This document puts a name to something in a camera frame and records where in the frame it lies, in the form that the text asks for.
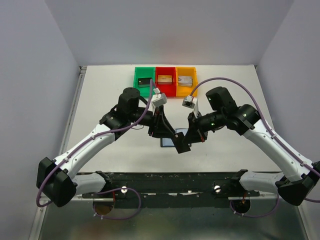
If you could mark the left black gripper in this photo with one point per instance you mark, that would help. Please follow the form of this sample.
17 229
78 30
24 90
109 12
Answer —
159 125

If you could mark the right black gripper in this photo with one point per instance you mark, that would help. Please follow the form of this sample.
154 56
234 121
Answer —
195 132

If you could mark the black credit card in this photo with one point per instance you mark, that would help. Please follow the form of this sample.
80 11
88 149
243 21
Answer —
179 144

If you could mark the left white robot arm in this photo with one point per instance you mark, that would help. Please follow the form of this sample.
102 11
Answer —
58 178

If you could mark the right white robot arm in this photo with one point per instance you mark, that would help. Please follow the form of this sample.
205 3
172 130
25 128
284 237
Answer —
297 177

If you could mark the silver card in orange bin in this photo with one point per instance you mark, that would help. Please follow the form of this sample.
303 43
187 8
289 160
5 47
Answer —
185 81

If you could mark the gold card in red bin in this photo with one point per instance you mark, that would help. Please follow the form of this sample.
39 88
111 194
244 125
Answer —
164 79

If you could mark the black card in green bin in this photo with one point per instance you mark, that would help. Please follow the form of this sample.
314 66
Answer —
144 82

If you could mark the orange plastic bin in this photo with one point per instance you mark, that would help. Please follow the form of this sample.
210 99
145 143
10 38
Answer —
182 92

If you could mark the red plastic bin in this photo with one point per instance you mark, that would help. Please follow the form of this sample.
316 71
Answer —
169 90

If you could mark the green plastic bin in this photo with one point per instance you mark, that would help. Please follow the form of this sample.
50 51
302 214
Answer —
142 71

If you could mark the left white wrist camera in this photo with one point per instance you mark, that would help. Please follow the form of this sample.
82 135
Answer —
158 99

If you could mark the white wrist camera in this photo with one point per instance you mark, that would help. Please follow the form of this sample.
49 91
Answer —
158 99
191 103

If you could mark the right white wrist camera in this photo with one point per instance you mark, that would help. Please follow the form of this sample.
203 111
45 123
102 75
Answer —
191 103

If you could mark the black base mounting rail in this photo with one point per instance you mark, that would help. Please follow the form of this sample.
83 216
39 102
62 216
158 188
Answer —
164 190

